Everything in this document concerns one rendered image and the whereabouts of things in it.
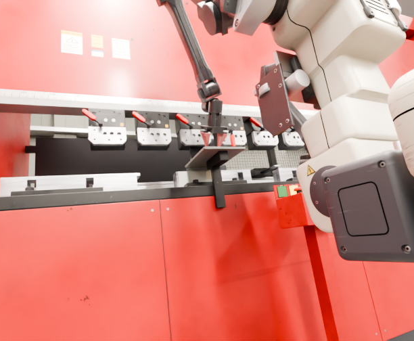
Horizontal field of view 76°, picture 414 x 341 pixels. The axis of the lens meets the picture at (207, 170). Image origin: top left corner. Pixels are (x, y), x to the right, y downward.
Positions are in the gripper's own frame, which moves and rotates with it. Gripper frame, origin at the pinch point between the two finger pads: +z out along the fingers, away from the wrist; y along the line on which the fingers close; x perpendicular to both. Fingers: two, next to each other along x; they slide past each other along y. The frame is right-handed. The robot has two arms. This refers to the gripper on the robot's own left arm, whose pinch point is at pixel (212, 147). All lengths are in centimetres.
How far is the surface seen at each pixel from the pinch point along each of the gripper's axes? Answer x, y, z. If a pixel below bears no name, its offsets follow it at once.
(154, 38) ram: -44, 18, -49
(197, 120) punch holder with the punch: -22.4, -0.4, -10.4
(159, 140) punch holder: -16.5, 19.3, -0.7
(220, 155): 9.0, 0.1, 1.5
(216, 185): 6.2, -0.4, 14.9
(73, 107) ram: -24, 55, -13
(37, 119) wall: -368, 136, 15
